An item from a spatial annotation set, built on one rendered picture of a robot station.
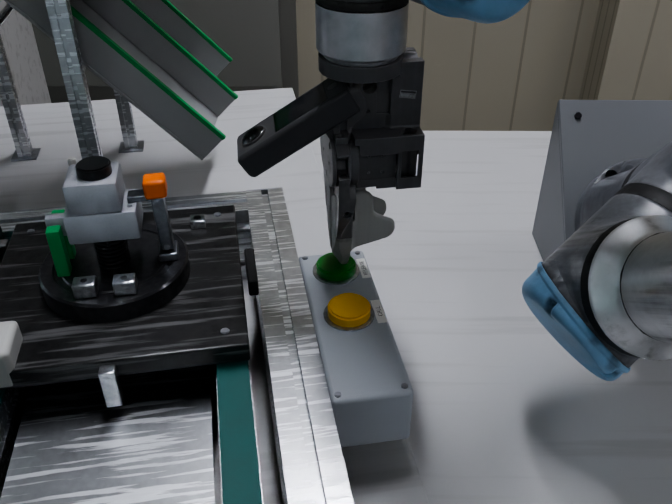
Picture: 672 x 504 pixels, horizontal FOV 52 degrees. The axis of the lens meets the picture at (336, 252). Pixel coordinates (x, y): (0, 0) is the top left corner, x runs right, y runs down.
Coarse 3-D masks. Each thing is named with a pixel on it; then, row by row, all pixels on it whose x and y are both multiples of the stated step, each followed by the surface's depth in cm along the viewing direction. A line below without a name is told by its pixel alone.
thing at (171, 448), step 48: (48, 384) 63; (96, 384) 63; (144, 384) 63; (192, 384) 63; (240, 384) 59; (0, 432) 56; (48, 432) 58; (96, 432) 58; (144, 432) 58; (192, 432) 58; (240, 432) 54; (0, 480) 55; (48, 480) 54; (96, 480) 54; (144, 480) 54; (192, 480) 54; (240, 480) 51
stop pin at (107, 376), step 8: (104, 368) 58; (112, 368) 58; (104, 376) 57; (112, 376) 57; (104, 384) 58; (112, 384) 58; (120, 384) 59; (104, 392) 58; (112, 392) 58; (120, 392) 59; (112, 400) 59; (120, 400) 59
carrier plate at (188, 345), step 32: (32, 224) 75; (224, 224) 75; (32, 256) 70; (192, 256) 70; (224, 256) 70; (0, 288) 66; (32, 288) 66; (192, 288) 66; (224, 288) 66; (0, 320) 62; (32, 320) 62; (64, 320) 62; (128, 320) 62; (160, 320) 62; (192, 320) 62; (224, 320) 62; (32, 352) 59; (64, 352) 59; (96, 352) 59; (128, 352) 59; (160, 352) 59; (192, 352) 59; (224, 352) 60; (32, 384) 58
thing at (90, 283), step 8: (80, 280) 61; (88, 280) 61; (96, 280) 62; (72, 288) 61; (80, 288) 61; (88, 288) 61; (96, 288) 62; (80, 296) 61; (88, 296) 61; (96, 296) 62
